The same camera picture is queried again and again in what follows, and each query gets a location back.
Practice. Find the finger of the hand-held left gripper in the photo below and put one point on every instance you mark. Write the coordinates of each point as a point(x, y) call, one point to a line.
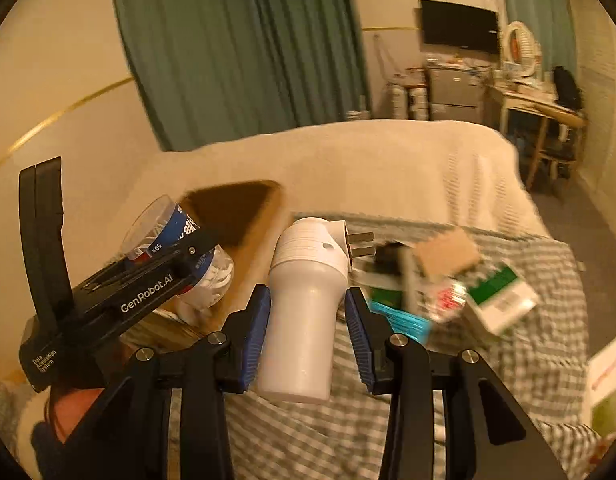
point(200, 250)

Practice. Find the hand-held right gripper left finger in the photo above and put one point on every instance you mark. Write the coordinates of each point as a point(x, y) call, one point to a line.
point(255, 325)

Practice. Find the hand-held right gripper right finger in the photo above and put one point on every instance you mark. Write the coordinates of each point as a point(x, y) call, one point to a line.
point(360, 330)

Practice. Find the clear cotton swab jar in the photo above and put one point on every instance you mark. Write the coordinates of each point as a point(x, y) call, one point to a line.
point(188, 260)

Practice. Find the white plug adapter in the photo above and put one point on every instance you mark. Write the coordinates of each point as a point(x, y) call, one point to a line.
point(303, 310)

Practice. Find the brown cardboard box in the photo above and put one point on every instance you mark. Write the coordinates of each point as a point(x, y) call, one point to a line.
point(233, 210)

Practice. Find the green white box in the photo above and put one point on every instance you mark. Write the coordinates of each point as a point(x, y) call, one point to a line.
point(498, 295)

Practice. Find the person's left forearm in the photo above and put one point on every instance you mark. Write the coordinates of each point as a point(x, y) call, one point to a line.
point(73, 410)

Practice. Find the teal packet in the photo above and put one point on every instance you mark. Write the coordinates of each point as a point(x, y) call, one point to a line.
point(405, 322)

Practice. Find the clear packet red print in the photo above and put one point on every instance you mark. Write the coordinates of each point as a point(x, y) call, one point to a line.
point(445, 302)

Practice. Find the small flat cardboard piece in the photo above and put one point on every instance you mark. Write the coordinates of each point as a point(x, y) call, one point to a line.
point(448, 252)

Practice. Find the white bedspread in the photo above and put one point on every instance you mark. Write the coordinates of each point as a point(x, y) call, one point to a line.
point(388, 170)

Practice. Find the wide green curtain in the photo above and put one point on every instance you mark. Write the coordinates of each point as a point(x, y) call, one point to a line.
point(238, 45)

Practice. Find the white storage containers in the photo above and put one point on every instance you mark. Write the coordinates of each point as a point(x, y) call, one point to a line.
point(410, 102)

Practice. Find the white paper bag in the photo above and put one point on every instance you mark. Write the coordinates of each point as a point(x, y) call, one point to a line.
point(608, 375)

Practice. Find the grey cabinet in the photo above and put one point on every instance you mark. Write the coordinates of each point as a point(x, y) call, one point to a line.
point(455, 92)

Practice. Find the wooden chair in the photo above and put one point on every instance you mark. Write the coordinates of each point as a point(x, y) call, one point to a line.
point(558, 152)

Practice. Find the black bag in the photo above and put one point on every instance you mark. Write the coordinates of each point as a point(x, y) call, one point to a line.
point(568, 87)

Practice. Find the black television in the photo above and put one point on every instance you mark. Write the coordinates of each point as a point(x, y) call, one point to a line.
point(458, 25)

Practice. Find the round white mirror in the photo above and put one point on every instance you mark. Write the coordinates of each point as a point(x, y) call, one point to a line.
point(519, 47)

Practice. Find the white louvered wardrobe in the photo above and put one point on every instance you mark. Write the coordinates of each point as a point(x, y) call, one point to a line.
point(605, 95)

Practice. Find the narrow green curtain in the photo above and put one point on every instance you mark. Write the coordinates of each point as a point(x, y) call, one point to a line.
point(533, 5)

